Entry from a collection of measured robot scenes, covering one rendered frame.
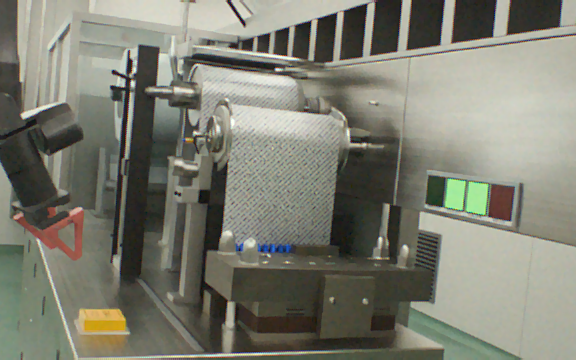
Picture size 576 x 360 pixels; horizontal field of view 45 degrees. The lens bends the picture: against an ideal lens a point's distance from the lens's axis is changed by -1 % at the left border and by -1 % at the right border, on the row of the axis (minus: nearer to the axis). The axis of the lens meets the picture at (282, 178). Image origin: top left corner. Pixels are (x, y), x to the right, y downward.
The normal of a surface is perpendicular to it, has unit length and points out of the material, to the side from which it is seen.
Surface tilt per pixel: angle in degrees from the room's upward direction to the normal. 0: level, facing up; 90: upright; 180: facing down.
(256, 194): 90
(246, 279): 90
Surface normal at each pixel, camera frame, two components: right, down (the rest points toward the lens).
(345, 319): 0.38, 0.08
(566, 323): -0.92, -0.07
